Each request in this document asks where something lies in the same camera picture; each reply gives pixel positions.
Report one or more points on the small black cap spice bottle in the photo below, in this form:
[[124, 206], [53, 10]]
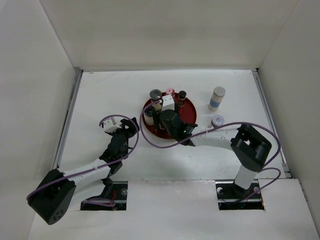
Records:
[[181, 98]]

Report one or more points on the clear cap salt grinder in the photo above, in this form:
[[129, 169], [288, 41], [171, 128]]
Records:
[[156, 95]]

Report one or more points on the white blue lid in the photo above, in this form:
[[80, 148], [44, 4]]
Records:
[[217, 121]]

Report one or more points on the tall silver lid jar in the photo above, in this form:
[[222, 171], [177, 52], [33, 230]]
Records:
[[216, 98]]

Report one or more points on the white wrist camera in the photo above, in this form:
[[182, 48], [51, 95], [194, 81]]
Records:
[[168, 103], [109, 125]]

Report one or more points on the black knob cap salt bottle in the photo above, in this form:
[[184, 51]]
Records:
[[148, 116]]

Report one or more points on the pink lid spice jar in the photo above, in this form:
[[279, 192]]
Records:
[[170, 91]]

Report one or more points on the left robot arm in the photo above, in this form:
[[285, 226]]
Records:
[[53, 196]]

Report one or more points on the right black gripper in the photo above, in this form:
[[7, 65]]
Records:
[[157, 118]]

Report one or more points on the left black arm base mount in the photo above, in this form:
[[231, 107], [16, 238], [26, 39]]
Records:
[[112, 198]]

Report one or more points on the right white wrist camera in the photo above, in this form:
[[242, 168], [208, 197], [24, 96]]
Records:
[[168, 103]]

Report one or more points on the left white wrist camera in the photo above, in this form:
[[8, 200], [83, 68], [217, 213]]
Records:
[[109, 125]]

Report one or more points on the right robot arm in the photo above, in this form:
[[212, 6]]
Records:
[[250, 147]]

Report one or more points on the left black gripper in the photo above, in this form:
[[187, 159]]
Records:
[[131, 130]]

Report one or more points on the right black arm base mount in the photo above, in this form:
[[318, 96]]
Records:
[[232, 197]]

